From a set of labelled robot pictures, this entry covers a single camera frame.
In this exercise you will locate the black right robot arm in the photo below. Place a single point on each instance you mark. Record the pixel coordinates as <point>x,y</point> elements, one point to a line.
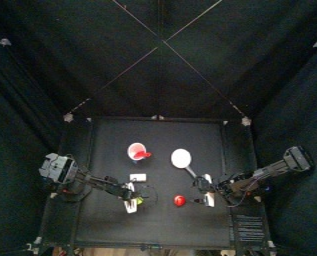
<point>275,166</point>

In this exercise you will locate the red toy apple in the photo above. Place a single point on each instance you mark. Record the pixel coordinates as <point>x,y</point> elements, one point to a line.
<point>179,200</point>

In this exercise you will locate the red toy chili pepper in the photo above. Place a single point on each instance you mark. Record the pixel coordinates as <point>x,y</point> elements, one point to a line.
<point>142,154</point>

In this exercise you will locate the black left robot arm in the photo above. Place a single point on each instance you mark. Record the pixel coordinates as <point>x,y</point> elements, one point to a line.
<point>94,181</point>

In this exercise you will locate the red cup white inside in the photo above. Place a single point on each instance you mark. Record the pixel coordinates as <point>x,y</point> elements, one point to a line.
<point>135,150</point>

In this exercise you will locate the small white block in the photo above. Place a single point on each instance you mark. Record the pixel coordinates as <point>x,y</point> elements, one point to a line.
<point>138,177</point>

